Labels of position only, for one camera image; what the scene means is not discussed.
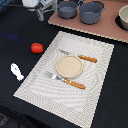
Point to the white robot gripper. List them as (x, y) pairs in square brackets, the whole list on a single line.
[(40, 4)]

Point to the grey frying pan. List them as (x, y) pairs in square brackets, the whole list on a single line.
[(67, 9)]

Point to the pink stove board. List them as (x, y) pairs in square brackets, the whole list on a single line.
[(106, 27)]

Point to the grey cooking pot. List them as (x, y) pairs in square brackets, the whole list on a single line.
[(90, 12)]

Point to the round beige plate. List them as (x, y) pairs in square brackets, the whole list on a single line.
[(69, 66)]

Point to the beige bowl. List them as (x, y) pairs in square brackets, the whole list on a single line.
[(123, 14)]

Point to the woven beige placemat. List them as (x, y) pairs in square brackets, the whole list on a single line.
[(70, 103)]

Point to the fork with wooden handle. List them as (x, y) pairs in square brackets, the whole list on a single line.
[(67, 81)]

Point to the knife with wooden handle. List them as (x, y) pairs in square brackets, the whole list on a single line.
[(80, 56)]

